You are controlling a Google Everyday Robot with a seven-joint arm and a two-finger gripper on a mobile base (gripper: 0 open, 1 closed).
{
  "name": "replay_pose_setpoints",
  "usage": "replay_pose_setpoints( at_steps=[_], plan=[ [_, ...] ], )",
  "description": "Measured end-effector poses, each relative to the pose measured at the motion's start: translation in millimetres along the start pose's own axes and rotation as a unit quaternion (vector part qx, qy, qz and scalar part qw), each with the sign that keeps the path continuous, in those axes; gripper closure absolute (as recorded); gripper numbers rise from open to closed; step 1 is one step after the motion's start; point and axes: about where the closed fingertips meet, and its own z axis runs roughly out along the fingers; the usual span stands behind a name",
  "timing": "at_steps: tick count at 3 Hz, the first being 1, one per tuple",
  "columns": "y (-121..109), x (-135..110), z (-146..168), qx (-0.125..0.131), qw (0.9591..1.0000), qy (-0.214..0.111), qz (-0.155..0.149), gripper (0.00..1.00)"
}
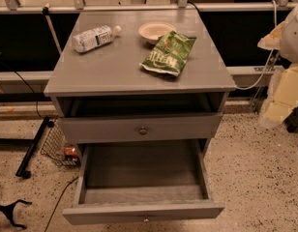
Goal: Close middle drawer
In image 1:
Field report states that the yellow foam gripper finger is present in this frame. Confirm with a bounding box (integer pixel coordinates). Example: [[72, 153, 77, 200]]
[[258, 63, 298, 129]]

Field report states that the grey drawer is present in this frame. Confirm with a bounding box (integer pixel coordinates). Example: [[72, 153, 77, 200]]
[[58, 113, 223, 144], [63, 140, 224, 225]]

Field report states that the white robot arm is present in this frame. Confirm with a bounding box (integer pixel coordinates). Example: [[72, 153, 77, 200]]
[[257, 5, 298, 129]]

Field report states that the grey top drawer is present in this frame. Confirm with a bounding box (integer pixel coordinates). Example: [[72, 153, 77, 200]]
[[58, 113, 223, 144]]

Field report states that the grey wooden drawer cabinet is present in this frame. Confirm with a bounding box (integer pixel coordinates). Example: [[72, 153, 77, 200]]
[[44, 9, 237, 160]]

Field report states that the green chip bag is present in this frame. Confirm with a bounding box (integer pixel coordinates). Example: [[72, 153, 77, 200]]
[[139, 31, 196, 76]]

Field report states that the white ceramic bowl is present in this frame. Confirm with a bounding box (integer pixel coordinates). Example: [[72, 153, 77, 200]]
[[138, 22, 176, 44]]

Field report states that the clear plastic water bottle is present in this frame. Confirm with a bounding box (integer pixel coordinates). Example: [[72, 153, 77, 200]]
[[72, 25, 121, 53]]

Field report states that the red can in basket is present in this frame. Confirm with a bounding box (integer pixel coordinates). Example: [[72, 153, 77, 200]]
[[64, 146, 77, 159]]

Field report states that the wooden stick with black tip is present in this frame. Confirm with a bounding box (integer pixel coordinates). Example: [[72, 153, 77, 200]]
[[42, 3, 62, 55]]

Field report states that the black metal bar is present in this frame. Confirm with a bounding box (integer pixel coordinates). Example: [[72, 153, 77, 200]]
[[15, 116, 50, 179]]

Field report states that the black stand foot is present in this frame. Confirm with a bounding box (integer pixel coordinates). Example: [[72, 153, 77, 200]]
[[0, 199, 31, 229]]

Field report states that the white cable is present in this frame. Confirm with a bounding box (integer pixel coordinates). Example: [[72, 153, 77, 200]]
[[234, 0, 279, 91]]

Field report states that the black floor cable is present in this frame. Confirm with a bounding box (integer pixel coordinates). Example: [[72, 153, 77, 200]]
[[43, 175, 79, 232]]

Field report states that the wire mesh basket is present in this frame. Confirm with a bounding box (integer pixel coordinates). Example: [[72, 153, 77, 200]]
[[41, 122, 80, 166]]

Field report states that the metal railing frame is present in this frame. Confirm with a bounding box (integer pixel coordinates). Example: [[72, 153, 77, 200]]
[[0, 0, 298, 102]]

